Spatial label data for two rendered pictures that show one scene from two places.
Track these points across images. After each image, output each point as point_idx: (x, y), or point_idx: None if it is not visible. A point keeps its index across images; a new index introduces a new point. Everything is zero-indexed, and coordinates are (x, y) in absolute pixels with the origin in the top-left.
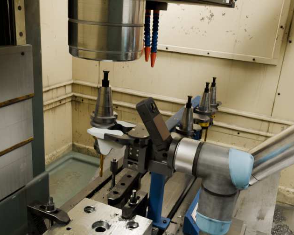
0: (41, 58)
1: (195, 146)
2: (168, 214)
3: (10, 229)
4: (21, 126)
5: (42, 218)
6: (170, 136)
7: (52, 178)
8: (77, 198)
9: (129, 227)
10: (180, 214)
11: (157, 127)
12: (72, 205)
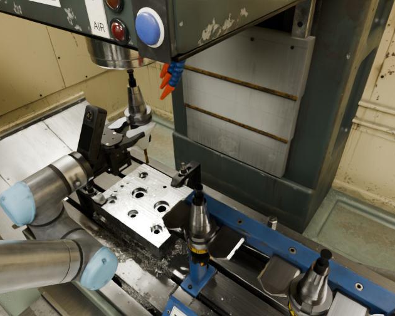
0: (345, 66)
1: (52, 162)
2: (210, 299)
3: (252, 193)
4: (277, 120)
5: (288, 222)
6: (86, 153)
7: None
8: (247, 212)
9: (158, 230)
10: (207, 315)
11: (81, 133)
12: (234, 207)
